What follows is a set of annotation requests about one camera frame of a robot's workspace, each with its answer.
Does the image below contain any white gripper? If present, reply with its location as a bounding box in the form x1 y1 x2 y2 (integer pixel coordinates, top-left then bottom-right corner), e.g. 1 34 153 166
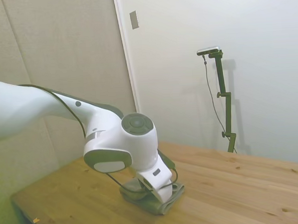
137 157 175 204

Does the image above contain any blue-grey terry towel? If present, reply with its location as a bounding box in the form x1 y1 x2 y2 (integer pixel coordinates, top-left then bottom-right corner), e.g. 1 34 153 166
119 176 187 218

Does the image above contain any dark wrist camera box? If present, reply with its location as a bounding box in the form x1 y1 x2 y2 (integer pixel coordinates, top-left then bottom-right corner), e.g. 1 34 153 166
158 148 177 171

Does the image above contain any dark green camera stand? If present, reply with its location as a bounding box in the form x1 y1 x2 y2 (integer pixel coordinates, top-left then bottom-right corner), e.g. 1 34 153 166
207 49 239 154

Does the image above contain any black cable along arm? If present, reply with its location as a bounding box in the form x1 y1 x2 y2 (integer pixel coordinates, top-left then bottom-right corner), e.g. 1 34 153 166
17 76 180 200

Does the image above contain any white door frame strip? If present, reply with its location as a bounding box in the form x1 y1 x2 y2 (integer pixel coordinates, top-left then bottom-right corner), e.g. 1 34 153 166
112 0 141 115

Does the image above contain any silver camera on stand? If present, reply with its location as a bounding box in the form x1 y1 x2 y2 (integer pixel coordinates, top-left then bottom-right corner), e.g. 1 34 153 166
196 45 222 56

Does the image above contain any grey wall switch plate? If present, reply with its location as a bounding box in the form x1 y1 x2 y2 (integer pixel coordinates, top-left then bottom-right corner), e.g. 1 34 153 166
129 10 140 30

